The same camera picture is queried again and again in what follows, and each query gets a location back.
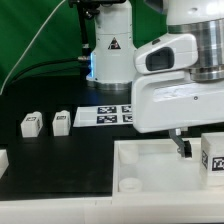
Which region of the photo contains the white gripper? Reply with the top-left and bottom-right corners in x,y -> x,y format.
131,34 -> 224,158

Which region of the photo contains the white square table top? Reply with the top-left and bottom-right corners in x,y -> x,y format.
112,138 -> 224,205

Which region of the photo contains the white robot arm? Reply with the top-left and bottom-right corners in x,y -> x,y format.
68,0 -> 224,158

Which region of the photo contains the white L-shaped obstacle fence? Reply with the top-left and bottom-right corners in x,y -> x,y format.
0,198 -> 224,224

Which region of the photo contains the white sheet with AprilTags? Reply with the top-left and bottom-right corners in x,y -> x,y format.
73,104 -> 133,127

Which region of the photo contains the green backdrop curtain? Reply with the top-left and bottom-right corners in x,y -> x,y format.
0,0 -> 81,89

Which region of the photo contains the white part at left edge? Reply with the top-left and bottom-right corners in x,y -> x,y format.
0,149 -> 9,178

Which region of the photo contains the black cable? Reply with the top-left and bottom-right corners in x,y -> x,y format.
5,57 -> 88,88

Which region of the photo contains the white cable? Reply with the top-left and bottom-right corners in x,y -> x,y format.
0,0 -> 67,95

